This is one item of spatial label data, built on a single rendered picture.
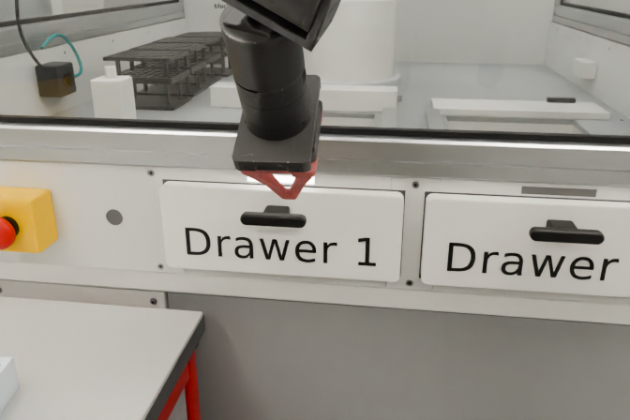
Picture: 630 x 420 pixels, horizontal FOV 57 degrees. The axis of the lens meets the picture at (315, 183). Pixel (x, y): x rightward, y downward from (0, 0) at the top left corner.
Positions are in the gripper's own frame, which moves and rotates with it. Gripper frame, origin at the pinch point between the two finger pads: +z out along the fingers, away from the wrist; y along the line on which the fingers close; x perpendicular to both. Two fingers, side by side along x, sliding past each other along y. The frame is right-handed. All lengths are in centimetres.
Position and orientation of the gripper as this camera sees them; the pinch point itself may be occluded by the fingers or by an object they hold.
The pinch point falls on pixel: (290, 178)
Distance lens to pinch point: 57.1
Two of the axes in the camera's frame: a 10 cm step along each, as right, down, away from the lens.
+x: -9.9, -0.3, 1.2
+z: 0.8, 5.9, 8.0
